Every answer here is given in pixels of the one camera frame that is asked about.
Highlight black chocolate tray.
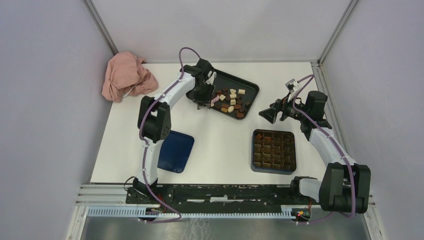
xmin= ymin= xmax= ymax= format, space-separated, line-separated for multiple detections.
xmin=185 ymin=66 xmax=260 ymax=120

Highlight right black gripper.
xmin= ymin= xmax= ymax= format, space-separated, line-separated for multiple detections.
xmin=258 ymin=91 xmax=309 ymax=124

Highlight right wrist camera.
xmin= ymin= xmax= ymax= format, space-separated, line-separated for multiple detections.
xmin=285 ymin=78 xmax=300 ymax=101

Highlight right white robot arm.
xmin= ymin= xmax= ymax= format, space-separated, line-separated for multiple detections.
xmin=258 ymin=90 xmax=371 ymax=216

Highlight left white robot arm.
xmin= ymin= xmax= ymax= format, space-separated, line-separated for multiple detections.
xmin=125 ymin=58 xmax=215 ymax=204

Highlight pink cat paw tongs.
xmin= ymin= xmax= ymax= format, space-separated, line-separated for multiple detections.
xmin=196 ymin=95 xmax=220 ymax=110

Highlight blue tin lid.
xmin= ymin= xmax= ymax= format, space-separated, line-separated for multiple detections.
xmin=157 ymin=130 xmax=195 ymax=174

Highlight pink cloth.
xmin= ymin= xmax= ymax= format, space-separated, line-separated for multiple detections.
xmin=101 ymin=51 xmax=159 ymax=103

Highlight blue chocolate box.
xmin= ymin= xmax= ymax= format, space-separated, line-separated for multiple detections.
xmin=250 ymin=129 xmax=298 ymax=175

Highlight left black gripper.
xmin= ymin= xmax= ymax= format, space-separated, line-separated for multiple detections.
xmin=193 ymin=82 xmax=216 ymax=110

